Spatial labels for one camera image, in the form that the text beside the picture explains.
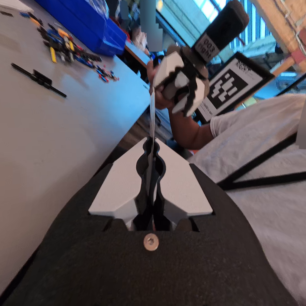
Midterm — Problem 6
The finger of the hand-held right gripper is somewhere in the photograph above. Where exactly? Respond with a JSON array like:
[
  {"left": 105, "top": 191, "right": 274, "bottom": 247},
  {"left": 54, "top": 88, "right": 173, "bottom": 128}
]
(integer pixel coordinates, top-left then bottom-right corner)
[
  {"left": 153, "top": 51, "right": 185, "bottom": 90},
  {"left": 172, "top": 71, "right": 211, "bottom": 118}
]

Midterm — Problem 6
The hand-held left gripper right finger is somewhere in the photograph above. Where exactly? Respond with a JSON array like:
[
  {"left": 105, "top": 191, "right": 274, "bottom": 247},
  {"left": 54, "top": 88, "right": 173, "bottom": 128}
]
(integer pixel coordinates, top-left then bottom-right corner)
[{"left": 153, "top": 138, "right": 214, "bottom": 231}]

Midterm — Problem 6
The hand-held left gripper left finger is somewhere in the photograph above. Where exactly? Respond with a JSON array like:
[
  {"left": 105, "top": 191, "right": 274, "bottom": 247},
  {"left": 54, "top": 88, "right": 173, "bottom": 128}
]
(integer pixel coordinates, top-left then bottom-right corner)
[{"left": 88, "top": 137, "right": 152, "bottom": 231}]

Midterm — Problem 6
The colourful lego sticker sheet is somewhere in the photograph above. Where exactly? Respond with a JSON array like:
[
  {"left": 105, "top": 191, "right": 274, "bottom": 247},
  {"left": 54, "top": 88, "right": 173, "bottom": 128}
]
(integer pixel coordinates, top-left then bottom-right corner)
[{"left": 149, "top": 91, "right": 157, "bottom": 206}]

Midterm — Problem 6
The person's right forearm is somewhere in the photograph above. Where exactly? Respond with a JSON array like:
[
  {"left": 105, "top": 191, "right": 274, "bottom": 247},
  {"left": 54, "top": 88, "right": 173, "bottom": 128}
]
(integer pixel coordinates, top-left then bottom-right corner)
[{"left": 168, "top": 109, "right": 214, "bottom": 150}]

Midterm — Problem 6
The pile of small lego pieces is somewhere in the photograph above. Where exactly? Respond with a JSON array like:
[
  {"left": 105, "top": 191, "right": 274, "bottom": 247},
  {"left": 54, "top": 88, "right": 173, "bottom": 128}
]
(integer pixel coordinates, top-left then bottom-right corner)
[{"left": 19, "top": 12, "right": 120, "bottom": 83}]

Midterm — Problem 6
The black lego axle with connector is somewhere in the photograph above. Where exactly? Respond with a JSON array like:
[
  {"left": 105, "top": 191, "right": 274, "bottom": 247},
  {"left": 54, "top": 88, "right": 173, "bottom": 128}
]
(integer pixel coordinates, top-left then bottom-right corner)
[{"left": 11, "top": 63, "right": 67, "bottom": 98}]

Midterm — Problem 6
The person's right hand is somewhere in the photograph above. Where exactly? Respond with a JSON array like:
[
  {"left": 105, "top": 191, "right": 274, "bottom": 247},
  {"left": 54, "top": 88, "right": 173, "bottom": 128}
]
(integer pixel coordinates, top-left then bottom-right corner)
[{"left": 146, "top": 60, "right": 178, "bottom": 111}]

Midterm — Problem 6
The black framed marker sign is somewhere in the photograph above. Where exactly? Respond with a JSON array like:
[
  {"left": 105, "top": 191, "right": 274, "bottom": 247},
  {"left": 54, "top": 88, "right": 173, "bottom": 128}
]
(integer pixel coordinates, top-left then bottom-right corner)
[{"left": 196, "top": 51, "right": 275, "bottom": 123}]

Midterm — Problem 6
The person's white shirt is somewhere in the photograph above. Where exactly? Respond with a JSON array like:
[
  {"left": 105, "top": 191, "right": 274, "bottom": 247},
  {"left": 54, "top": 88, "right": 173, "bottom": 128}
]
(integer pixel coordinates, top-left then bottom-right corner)
[{"left": 189, "top": 94, "right": 306, "bottom": 306}]

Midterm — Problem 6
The clear plastic bag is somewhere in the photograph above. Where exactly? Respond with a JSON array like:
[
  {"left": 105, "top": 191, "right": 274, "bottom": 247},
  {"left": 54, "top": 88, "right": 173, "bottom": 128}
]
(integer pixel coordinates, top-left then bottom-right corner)
[{"left": 84, "top": 0, "right": 110, "bottom": 18}]

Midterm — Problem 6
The blue plastic bin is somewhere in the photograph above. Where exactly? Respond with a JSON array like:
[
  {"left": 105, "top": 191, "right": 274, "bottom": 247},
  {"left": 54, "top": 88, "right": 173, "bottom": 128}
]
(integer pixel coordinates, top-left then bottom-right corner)
[{"left": 35, "top": 0, "right": 127, "bottom": 56}]

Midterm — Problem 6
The white instruction booklet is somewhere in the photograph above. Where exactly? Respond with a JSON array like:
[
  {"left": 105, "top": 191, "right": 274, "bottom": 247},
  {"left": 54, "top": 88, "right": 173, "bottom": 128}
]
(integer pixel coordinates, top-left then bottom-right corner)
[{"left": 0, "top": 0, "right": 34, "bottom": 13}]

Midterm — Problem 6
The black harness strap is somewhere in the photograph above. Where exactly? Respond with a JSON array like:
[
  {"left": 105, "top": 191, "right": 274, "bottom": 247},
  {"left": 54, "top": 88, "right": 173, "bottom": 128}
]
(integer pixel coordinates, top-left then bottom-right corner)
[
  {"left": 223, "top": 171, "right": 306, "bottom": 192},
  {"left": 216, "top": 134, "right": 298, "bottom": 190}
]

